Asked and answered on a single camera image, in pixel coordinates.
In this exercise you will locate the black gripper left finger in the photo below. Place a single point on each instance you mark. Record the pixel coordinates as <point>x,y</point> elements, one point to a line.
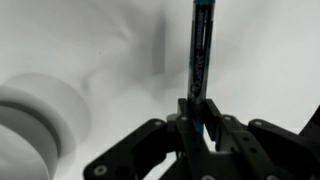
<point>140,146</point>

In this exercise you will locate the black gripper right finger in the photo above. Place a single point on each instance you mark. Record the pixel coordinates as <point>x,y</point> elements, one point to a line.
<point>260,150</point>

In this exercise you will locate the teal black marker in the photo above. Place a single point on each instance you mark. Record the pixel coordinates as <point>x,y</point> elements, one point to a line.
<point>200,50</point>

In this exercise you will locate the grey bowl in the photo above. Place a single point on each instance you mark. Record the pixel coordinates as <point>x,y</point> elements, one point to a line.
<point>30,126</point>

